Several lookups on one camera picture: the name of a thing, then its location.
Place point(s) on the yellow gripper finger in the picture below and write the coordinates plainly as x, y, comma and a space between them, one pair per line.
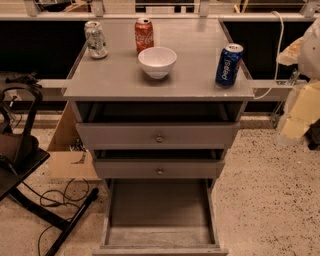
306, 108
290, 131

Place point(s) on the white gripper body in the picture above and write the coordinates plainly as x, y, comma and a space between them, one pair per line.
310, 52

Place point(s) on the red coke can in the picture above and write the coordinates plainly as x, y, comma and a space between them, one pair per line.
143, 34

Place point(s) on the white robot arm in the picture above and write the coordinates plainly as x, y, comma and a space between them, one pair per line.
310, 67

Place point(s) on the blue pepsi can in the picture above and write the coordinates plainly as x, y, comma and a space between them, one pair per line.
228, 65

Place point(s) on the grey drawer cabinet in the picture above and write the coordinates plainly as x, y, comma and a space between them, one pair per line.
117, 90

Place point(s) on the grey open bottom drawer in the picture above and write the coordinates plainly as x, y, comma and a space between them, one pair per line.
159, 217

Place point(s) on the grey middle drawer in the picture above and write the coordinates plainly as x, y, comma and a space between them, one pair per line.
158, 168

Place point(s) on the silver green soda can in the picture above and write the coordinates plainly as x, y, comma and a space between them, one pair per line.
95, 40

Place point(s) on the grey top drawer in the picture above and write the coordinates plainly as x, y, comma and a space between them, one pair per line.
116, 136

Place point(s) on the white bowl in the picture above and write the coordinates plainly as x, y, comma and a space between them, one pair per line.
157, 62

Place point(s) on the cardboard box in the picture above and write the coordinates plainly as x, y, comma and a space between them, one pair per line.
66, 162

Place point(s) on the black chair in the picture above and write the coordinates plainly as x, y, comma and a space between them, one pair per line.
21, 155

